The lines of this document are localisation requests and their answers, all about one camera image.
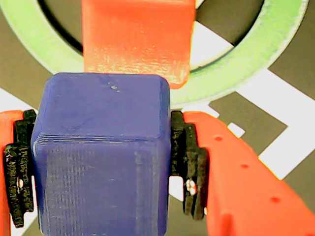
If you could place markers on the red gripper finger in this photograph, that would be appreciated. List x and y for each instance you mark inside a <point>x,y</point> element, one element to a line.
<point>6,137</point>
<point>241,191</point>

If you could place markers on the blue cube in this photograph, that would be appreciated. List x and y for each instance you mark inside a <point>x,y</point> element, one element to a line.
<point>98,159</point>

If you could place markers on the red cube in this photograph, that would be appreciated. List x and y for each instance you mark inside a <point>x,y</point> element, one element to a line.
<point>137,37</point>

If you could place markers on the black white checkerboard marker mat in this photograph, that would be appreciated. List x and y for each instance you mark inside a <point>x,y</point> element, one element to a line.
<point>283,73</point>

